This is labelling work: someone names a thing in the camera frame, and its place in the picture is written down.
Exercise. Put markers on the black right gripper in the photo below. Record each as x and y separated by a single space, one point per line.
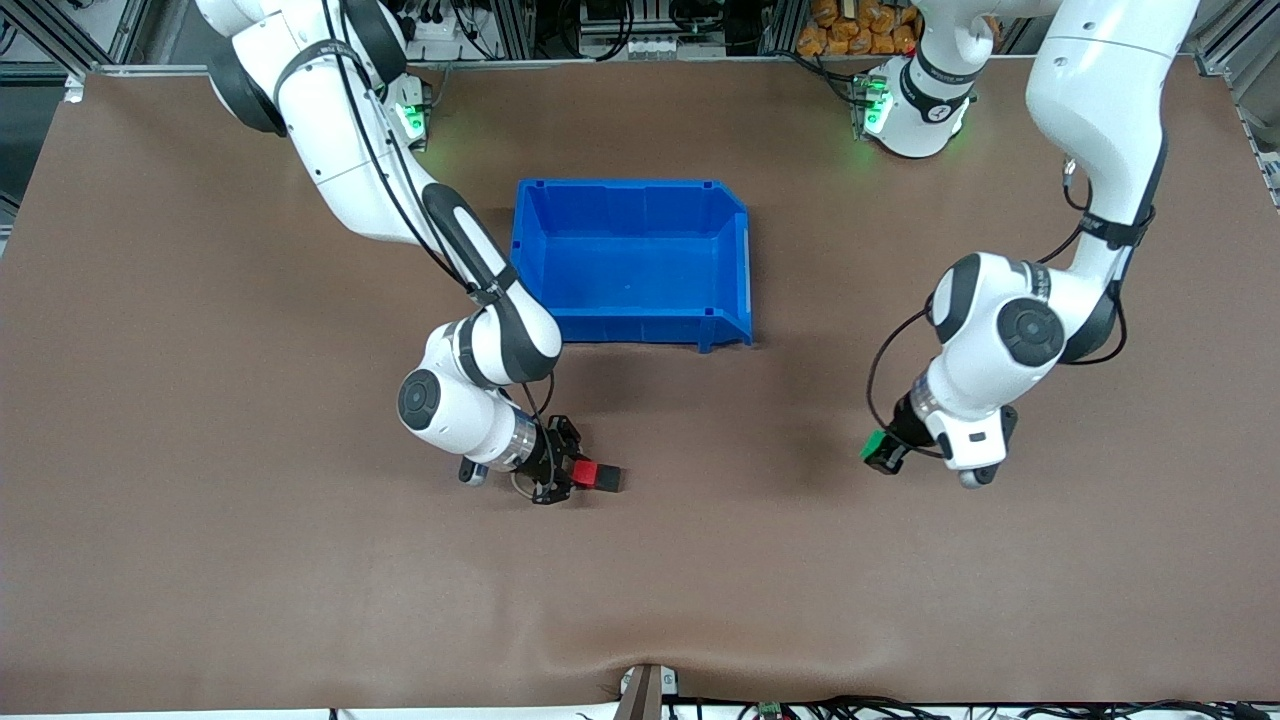
549 461

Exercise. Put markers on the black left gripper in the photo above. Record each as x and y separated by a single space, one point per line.
905 428

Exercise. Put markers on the small green cube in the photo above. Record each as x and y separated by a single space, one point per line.
872 444

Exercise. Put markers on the small red cube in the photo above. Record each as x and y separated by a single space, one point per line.
586 475

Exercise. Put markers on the small black cube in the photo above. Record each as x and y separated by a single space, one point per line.
610 480

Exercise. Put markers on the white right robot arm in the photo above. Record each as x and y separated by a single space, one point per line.
340 150

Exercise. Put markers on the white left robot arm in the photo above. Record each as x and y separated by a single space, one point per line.
1100 100

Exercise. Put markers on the blue plastic storage bin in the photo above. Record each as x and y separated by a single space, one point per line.
630 265

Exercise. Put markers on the metal table clamp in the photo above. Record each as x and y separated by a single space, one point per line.
646 692

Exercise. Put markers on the small green connector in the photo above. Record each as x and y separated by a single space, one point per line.
770 710

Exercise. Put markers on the brown table mat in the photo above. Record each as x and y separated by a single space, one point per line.
300 600

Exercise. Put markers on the orange packaged goods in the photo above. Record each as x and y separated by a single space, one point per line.
850 28

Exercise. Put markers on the grey electronics box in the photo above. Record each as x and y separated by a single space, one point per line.
650 30

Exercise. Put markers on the white power strip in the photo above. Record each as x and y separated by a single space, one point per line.
435 28

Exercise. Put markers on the aluminium frame profile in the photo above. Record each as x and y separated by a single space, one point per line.
1240 45
505 25

